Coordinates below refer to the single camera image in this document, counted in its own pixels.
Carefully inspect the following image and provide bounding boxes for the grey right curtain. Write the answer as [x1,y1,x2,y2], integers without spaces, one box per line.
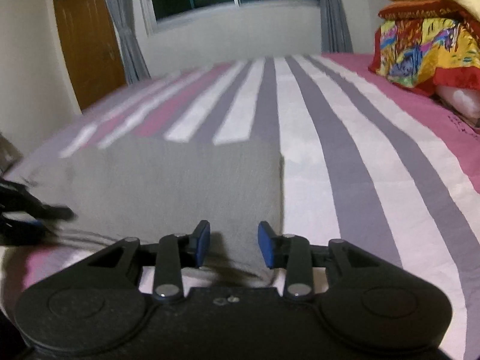
[319,0,353,53]

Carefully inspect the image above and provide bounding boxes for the pink grey striped bedsheet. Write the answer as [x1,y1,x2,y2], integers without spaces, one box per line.
[10,55,479,359]

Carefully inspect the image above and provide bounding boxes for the grey curtain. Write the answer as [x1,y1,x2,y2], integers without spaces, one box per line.
[319,0,353,53]
[105,0,150,85]

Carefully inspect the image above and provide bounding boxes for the white pillow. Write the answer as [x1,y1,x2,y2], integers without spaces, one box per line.
[436,85,479,123]

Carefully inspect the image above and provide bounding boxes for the brown wooden door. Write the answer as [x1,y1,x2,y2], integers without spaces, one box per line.
[53,0,126,111]

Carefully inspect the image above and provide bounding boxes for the grey pants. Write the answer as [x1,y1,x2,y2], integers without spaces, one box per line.
[10,136,283,287]

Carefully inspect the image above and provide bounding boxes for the grey left curtain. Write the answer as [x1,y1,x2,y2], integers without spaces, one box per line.
[105,0,150,85]

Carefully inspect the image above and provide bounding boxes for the colourful red yellow blanket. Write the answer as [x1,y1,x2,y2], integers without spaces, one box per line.
[368,0,479,96]

